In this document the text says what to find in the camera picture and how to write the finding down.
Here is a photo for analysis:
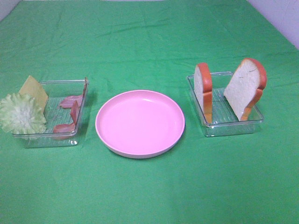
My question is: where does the bread slice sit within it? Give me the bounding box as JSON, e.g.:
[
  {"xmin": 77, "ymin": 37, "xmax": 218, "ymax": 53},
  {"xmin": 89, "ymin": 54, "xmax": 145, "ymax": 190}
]
[
  {"xmin": 194, "ymin": 63, "xmax": 213, "ymax": 123},
  {"xmin": 224, "ymin": 58, "xmax": 267, "ymax": 121}
]

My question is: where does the bacon strip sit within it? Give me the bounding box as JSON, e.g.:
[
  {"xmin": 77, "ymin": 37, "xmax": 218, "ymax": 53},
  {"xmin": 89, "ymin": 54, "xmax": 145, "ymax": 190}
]
[
  {"xmin": 59, "ymin": 77, "xmax": 89, "ymax": 109},
  {"xmin": 53, "ymin": 100, "xmax": 79, "ymax": 133}
]

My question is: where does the green lettuce leaf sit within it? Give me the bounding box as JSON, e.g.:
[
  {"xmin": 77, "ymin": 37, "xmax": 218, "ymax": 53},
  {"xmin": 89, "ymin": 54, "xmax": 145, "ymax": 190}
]
[{"xmin": 0, "ymin": 93, "xmax": 47, "ymax": 135}]

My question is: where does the pink round plate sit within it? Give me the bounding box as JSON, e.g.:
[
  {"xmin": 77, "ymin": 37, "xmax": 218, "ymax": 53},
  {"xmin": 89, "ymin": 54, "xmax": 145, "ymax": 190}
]
[{"xmin": 95, "ymin": 90, "xmax": 185, "ymax": 159}]

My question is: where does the green table cloth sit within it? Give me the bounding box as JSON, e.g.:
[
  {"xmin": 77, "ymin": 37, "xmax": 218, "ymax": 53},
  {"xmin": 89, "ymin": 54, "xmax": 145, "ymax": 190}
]
[{"xmin": 0, "ymin": 0, "xmax": 299, "ymax": 224}]

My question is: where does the clear right bread tray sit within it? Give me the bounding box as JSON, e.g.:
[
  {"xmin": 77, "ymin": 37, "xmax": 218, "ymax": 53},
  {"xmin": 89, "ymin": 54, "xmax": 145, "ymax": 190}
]
[{"xmin": 187, "ymin": 71, "xmax": 263, "ymax": 137}]

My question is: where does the clear left ingredient tray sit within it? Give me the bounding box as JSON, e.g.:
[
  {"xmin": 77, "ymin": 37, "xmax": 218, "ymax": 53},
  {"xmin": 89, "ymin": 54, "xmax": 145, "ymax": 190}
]
[{"xmin": 13, "ymin": 80, "xmax": 90, "ymax": 148}]

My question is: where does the yellow cheese slice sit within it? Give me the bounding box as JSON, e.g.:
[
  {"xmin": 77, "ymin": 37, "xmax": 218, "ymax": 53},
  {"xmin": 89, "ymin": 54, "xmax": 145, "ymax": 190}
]
[{"xmin": 19, "ymin": 75, "xmax": 49, "ymax": 113}]

